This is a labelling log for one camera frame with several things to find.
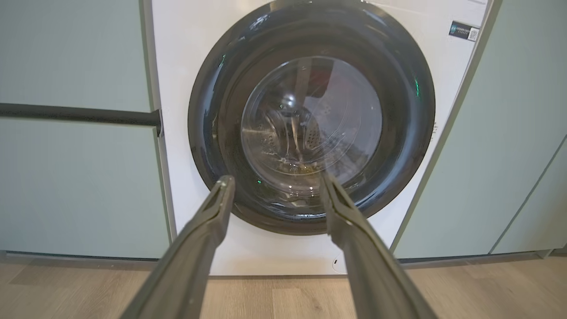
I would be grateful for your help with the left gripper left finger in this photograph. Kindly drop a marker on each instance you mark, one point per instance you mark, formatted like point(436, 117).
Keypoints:
point(186, 266)

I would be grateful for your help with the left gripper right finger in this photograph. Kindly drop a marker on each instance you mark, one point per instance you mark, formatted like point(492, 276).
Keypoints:
point(372, 274)

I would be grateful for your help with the round white filter cover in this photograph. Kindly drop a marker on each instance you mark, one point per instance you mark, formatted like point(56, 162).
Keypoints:
point(338, 265)

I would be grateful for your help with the tall pale green cabinet drawer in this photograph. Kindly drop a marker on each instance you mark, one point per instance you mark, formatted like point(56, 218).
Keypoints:
point(79, 190)

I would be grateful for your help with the round black glass washer door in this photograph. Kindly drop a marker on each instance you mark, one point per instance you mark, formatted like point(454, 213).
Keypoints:
point(208, 133)

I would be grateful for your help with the narrow pale green cabinet door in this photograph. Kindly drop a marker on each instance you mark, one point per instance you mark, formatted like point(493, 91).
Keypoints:
point(540, 212)

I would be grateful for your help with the wide pale green cabinet door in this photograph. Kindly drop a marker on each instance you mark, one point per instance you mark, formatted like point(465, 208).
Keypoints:
point(500, 110)

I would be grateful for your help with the white front-load washing machine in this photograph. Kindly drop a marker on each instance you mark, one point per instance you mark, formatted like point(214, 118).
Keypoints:
point(186, 44)

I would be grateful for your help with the short pale green cabinet drawer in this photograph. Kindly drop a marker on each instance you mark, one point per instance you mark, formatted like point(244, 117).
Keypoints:
point(66, 48)

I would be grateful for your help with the black QR code sticker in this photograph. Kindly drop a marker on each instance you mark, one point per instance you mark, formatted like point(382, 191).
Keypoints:
point(464, 31)

